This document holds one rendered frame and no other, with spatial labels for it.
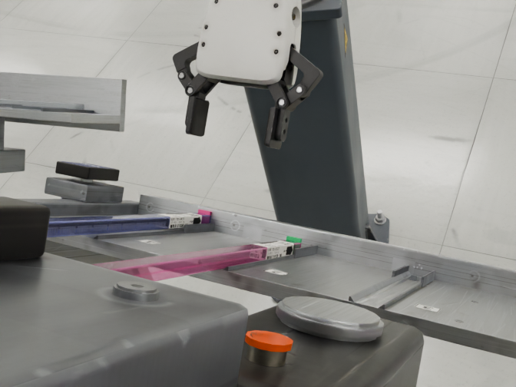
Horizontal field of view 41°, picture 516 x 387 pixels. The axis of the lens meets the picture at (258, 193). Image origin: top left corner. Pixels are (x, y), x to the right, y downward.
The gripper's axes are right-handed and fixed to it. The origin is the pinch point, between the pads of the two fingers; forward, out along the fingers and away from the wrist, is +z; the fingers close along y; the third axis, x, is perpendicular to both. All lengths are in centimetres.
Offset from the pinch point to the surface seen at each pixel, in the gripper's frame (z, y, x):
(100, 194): 8.2, 8.0, 10.3
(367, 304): 10.2, -22.0, 22.1
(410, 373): 6, -29, 49
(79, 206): 9.4, 8.0, 13.1
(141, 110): -6, 85, -109
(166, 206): 8.7, 4.6, 3.4
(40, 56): -20, 137, -122
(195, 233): 10.2, -1.4, 7.6
